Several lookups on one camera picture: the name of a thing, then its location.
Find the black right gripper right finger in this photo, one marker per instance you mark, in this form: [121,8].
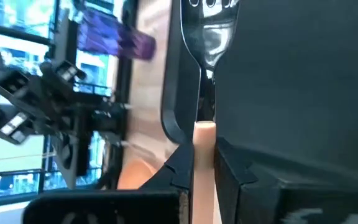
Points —
[291,93]

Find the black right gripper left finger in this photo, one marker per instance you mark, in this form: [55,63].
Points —
[104,208]

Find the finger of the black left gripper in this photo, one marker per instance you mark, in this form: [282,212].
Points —
[26,88]
[14,126]

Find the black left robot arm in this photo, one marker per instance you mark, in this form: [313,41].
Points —
[68,161]

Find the orange plastic plate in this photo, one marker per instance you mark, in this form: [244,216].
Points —
[134,175]

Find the purple plastic cup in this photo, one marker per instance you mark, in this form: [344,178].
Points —
[110,34]

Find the black plastic tray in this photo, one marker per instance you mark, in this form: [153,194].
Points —
[182,93]

